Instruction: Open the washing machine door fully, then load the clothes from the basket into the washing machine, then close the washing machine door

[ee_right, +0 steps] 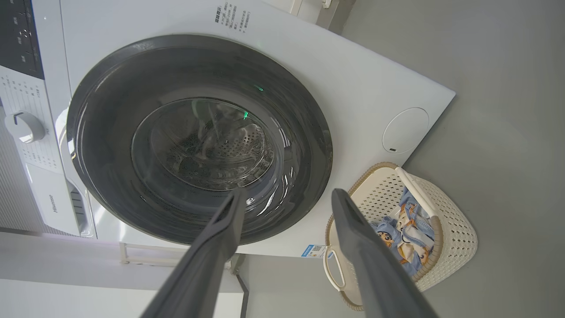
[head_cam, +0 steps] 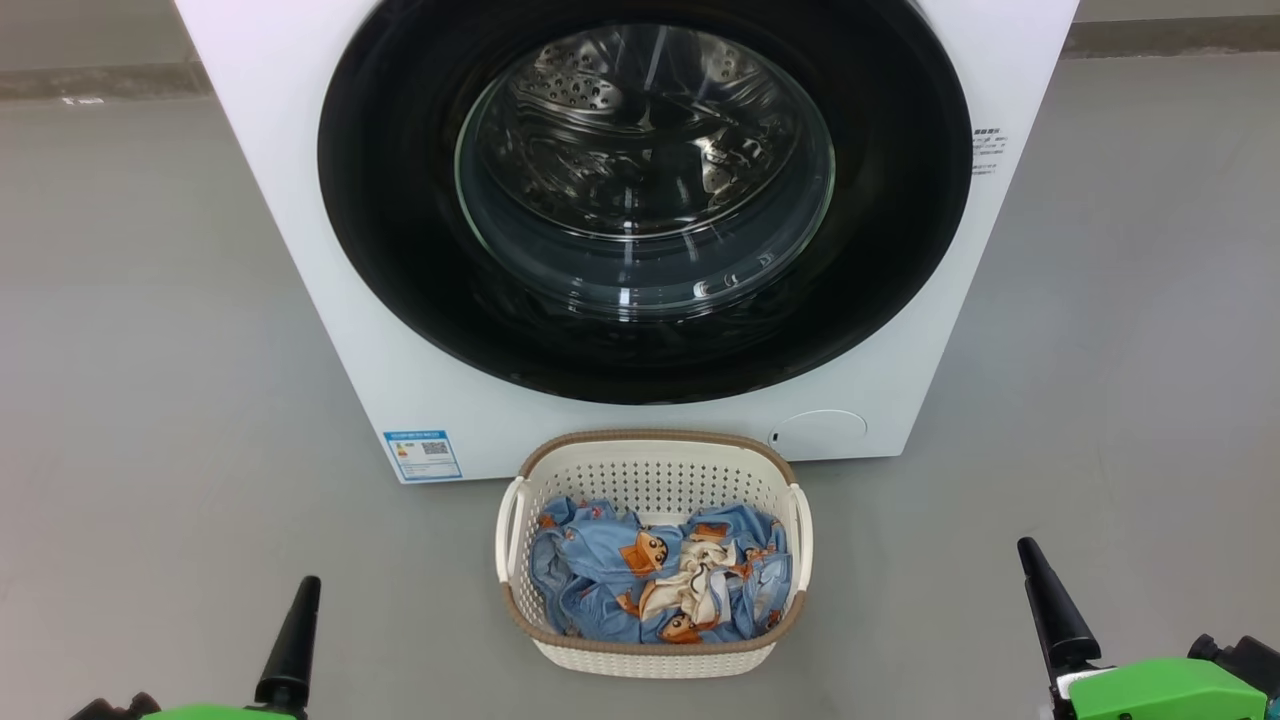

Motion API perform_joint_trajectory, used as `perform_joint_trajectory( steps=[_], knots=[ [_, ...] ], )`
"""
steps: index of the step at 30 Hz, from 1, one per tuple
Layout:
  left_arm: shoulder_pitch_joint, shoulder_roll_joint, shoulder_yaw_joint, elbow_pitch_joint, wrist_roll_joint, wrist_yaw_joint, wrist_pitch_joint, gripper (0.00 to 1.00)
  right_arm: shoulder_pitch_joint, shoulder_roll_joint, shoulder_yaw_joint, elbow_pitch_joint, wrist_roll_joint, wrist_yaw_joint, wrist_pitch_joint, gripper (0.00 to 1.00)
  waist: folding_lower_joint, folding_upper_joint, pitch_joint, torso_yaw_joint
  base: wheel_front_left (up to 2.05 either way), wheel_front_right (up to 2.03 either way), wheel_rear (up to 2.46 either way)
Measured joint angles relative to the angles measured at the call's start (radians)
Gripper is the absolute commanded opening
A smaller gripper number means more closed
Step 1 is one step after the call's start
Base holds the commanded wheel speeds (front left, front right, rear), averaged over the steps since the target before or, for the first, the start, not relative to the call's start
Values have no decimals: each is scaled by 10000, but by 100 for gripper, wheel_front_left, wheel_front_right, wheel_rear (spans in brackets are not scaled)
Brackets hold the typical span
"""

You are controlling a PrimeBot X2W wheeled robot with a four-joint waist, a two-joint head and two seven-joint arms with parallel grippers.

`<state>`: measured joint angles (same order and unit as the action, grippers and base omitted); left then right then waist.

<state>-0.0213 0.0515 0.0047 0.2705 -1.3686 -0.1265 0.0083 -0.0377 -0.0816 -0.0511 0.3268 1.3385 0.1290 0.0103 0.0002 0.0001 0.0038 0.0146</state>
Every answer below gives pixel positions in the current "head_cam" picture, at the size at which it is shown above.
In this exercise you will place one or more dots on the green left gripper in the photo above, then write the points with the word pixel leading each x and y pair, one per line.
pixel 220 713

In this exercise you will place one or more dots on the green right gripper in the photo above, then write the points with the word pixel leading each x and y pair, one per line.
pixel 1160 695

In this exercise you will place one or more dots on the blue cartoon print garment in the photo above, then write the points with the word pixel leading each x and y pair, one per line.
pixel 590 580

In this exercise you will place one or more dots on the white front-load washing machine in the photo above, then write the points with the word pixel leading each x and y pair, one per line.
pixel 270 250

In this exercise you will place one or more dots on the stainless steel washing machine drum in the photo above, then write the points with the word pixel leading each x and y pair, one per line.
pixel 640 130

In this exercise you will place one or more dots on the blue energy label sticker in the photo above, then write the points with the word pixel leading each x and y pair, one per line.
pixel 422 455

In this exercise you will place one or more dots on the round white filter cover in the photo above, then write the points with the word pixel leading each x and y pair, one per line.
pixel 820 435

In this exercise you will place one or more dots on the cream perforated laundry basket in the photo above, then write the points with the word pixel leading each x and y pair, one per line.
pixel 650 470

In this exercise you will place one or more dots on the small printed text sticker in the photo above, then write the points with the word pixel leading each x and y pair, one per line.
pixel 988 150

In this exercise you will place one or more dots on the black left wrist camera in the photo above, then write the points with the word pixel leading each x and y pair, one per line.
pixel 115 708

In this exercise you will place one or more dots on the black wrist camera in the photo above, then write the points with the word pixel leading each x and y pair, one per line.
pixel 1245 660
pixel 115 708

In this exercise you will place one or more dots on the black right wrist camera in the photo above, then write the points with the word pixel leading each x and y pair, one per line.
pixel 1245 660

